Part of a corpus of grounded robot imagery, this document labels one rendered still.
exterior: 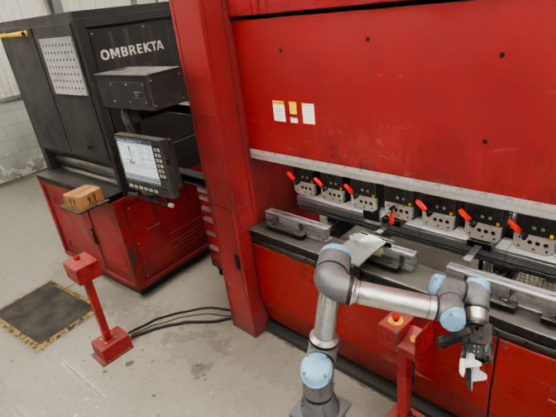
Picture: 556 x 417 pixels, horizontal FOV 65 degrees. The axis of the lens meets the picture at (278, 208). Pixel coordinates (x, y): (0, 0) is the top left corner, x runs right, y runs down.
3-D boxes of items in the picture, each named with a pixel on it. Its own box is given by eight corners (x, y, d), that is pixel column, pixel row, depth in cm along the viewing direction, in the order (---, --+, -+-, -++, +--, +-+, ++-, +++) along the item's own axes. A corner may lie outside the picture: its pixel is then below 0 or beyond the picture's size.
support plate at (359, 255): (328, 256, 227) (328, 255, 227) (357, 235, 244) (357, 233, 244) (358, 266, 216) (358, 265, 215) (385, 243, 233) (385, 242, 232)
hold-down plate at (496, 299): (446, 290, 210) (447, 285, 209) (451, 285, 213) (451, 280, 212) (514, 313, 191) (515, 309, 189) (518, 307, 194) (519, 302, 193)
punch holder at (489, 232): (463, 235, 197) (466, 202, 189) (471, 227, 202) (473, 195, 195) (499, 244, 187) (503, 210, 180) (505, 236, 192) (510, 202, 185)
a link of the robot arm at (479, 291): (460, 280, 154) (485, 288, 153) (457, 310, 148) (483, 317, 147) (469, 272, 147) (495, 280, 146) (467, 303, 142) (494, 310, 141)
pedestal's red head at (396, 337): (378, 342, 214) (377, 313, 206) (396, 325, 223) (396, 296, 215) (414, 362, 200) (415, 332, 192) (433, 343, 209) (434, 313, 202)
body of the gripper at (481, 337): (489, 358, 131) (491, 320, 137) (458, 354, 136) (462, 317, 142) (492, 366, 136) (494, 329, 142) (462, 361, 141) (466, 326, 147)
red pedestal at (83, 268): (90, 355, 325) (53, 261, 289) (121, 336, 340) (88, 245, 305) (103, 367, 312) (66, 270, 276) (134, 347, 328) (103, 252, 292)
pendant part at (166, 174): (127, 188, 280) (112, 134, 265) (143, 181, 288) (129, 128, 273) (173, 200, 254) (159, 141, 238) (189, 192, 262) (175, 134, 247)
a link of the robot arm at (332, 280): (310, 278, 137) (472, 312, 129) (316, 259, 147) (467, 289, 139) (306, 306, 143) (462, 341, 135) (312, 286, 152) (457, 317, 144)
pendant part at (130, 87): (129, 203, 292) (92, 74, 256) (158, 189, 309) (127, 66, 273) (179, 218, 263) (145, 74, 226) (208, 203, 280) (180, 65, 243)
